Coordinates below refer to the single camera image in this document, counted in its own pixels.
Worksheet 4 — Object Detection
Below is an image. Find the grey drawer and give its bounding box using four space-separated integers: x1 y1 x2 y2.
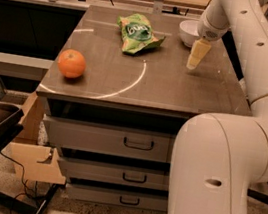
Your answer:
65 184 168 212
44 115 173 163
58 157 169 191

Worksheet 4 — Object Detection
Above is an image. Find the green chip bag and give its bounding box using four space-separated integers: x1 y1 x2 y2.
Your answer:
117 13 165 55

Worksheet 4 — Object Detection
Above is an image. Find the middle grey drawer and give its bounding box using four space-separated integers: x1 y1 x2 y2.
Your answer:
58 157 169 191

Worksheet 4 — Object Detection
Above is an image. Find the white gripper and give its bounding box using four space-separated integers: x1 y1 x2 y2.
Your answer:
186 3 229 70

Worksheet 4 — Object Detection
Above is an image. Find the black floor cable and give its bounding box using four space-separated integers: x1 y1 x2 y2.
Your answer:
0 151 53 214

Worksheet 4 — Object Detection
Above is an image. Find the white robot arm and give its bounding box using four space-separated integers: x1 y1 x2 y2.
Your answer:
167 0 268 214

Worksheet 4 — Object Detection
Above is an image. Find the white ceramic bowl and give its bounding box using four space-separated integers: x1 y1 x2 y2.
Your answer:
179 20 200 47

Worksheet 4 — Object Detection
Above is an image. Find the grey drawer cabinet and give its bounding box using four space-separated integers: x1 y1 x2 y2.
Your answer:
19 0 267 214

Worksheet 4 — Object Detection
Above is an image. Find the top grey drawer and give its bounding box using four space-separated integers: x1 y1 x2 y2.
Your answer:
44 115 173 163

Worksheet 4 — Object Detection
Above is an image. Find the orange fruit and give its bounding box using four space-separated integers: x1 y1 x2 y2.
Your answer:
57 49 86 79

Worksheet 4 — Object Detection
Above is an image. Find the bottom grey drawer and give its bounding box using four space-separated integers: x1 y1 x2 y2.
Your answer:
65 184 168 212

